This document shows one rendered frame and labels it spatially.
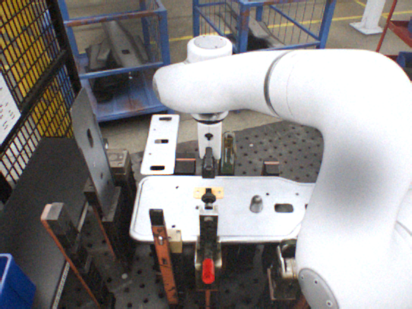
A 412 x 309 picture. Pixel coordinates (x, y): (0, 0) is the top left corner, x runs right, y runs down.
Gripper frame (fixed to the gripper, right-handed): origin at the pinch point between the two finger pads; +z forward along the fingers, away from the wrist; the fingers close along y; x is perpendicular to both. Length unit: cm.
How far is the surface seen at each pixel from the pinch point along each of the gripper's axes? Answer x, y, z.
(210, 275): -0.5, -30.9, -2.3
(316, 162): -48, 41, 42
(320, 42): -93, 195, 57
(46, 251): 37.7, -20.8, 9.4
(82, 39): 159, 326, 114
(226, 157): -5.4, 10.1, 8.3
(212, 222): -0.8, -22.0, -6.0
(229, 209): -5.8, -5.6, 12.3
